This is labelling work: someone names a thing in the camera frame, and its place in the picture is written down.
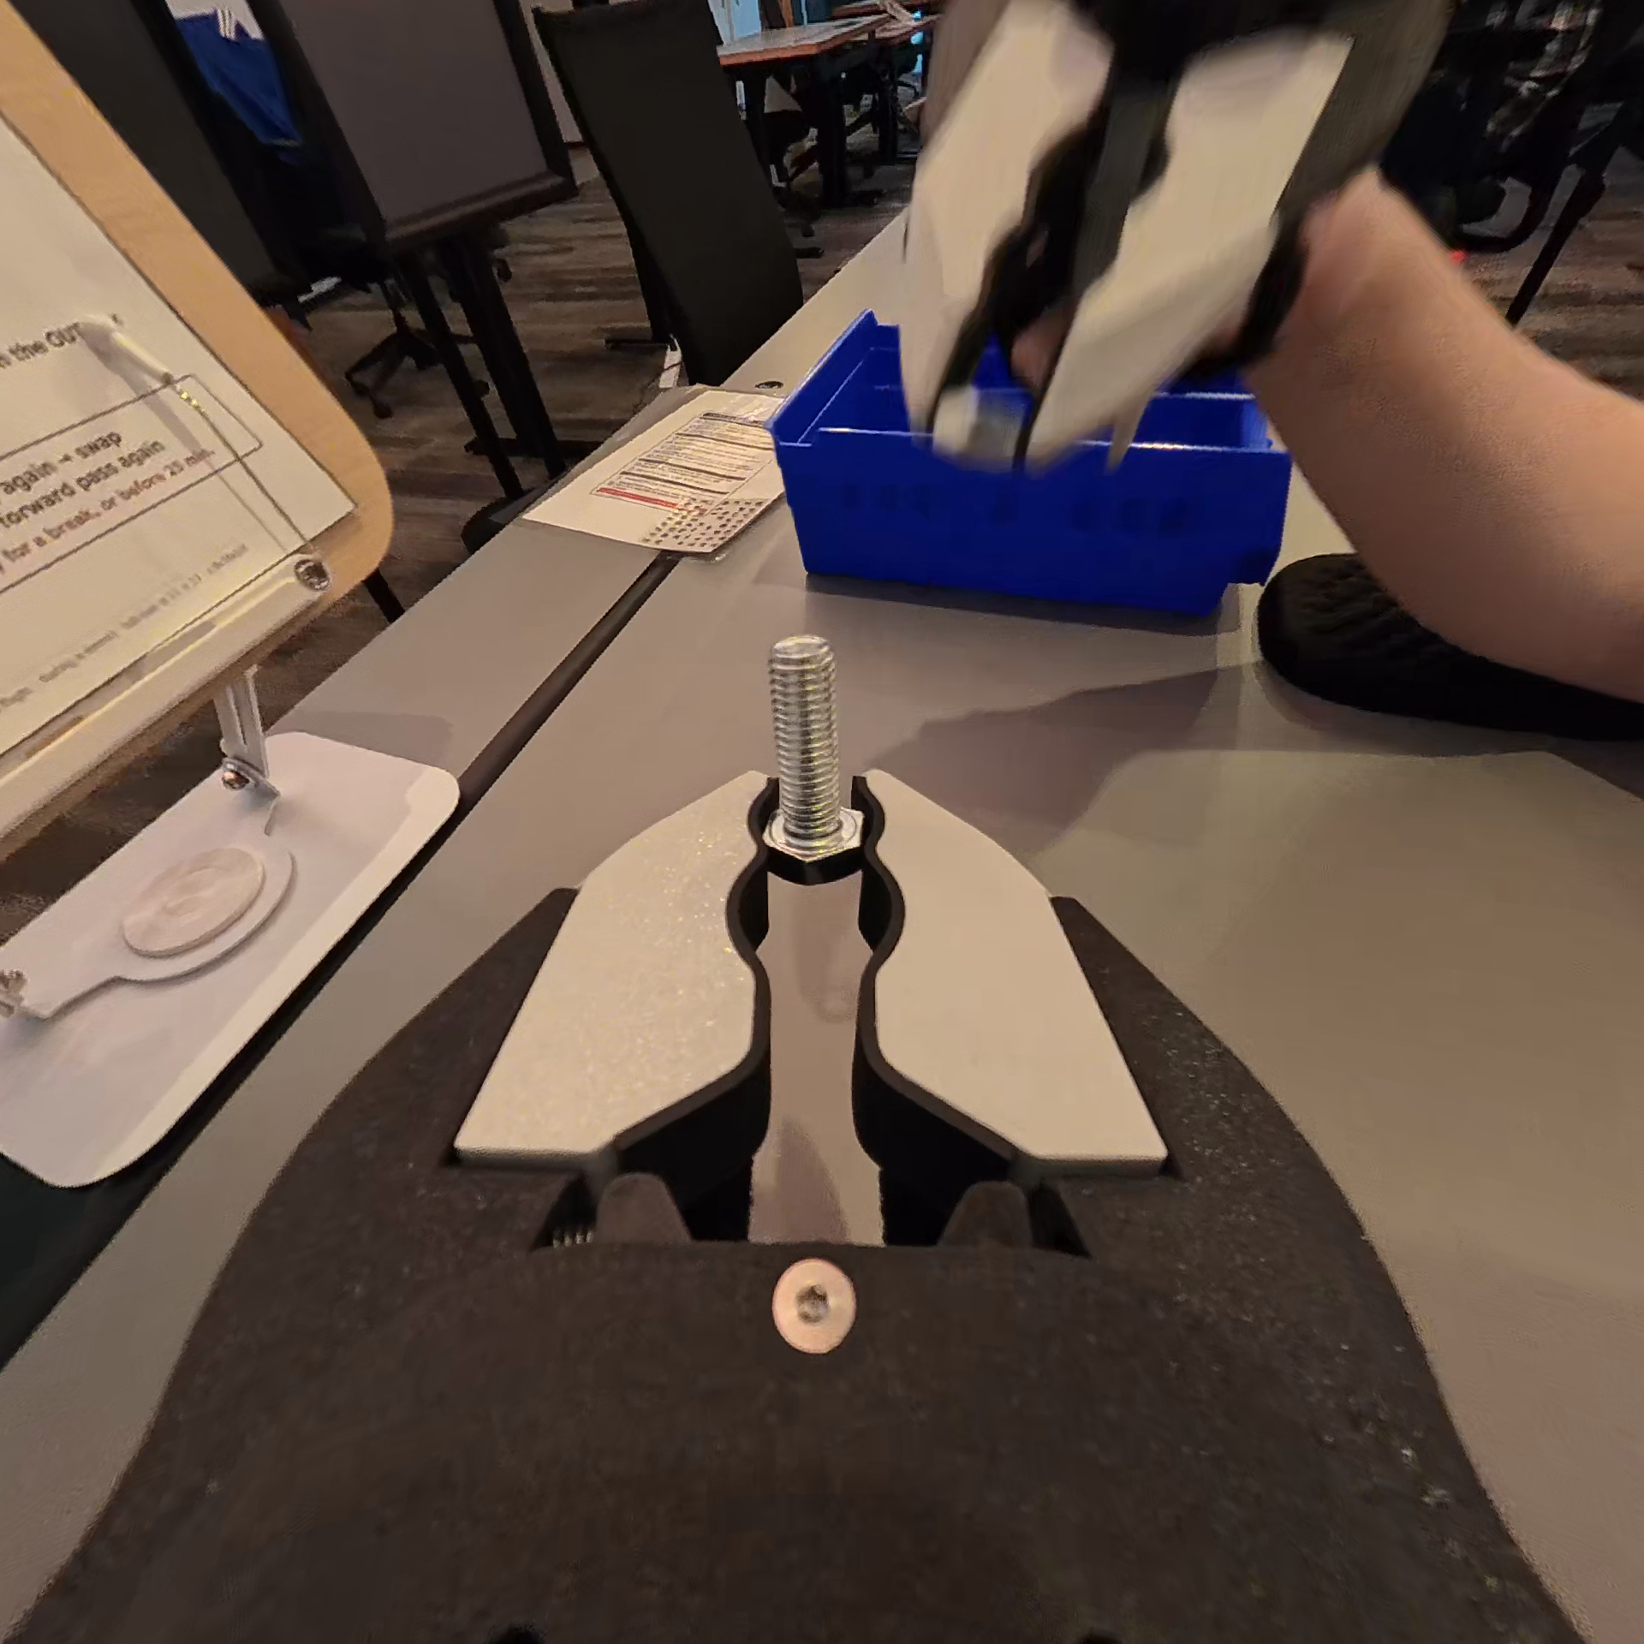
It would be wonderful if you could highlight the large steel bolt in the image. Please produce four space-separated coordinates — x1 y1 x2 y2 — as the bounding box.
764 636 872 888

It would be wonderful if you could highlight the printed instruction poster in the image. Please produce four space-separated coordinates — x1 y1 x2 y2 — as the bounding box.
0 116 359 759

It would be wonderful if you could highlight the laminated printed instruction sheet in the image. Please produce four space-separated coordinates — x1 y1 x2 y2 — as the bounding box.
524 384 787 559

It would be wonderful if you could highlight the blue plastic bin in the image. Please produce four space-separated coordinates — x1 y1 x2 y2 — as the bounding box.
769 312 1291 616

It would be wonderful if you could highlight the person's right forearm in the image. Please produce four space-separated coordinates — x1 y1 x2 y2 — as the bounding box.
1273 194 1644 704

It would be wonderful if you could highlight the person's right hand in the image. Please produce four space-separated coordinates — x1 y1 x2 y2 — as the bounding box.
1251 171 1410 378

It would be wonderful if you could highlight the black panel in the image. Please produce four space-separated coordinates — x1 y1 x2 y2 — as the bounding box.
533 0 804 387

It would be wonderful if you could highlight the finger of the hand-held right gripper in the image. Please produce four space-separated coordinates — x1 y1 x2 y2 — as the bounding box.
1015 31 1359 473
902 0 1119 458

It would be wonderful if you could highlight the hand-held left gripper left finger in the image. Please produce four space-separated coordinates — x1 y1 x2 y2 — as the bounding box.
453 771 776 1246

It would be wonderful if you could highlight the black office chair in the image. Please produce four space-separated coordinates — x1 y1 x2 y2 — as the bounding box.
341 249 491 418

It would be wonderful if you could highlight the wooden board document stand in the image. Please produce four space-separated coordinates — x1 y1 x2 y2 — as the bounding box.
0 19 463 1190

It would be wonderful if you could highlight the wooden top table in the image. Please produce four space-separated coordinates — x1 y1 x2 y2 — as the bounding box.
716 4 940 212

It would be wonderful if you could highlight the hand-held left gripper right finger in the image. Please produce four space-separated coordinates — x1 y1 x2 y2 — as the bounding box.
851 769 1169 1246

